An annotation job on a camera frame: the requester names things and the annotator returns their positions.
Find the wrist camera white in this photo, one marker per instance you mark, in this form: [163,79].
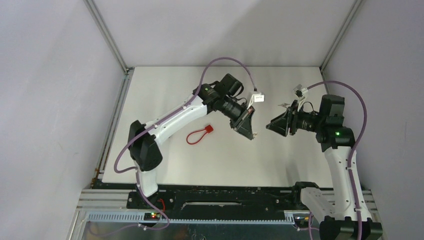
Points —
[301,93]
[254,97]

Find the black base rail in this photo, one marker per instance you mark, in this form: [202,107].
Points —
[229,203]

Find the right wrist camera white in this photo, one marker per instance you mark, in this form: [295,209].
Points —
[301,93]

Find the red cable lock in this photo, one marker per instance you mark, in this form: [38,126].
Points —
[201,132]

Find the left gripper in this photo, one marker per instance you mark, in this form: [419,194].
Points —
[245,128]

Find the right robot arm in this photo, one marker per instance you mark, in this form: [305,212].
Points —
[349,217]

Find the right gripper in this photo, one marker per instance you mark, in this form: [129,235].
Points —
[280,124]

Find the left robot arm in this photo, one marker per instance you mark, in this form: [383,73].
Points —
[145,139]

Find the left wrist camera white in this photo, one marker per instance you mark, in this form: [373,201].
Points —
[254,97]

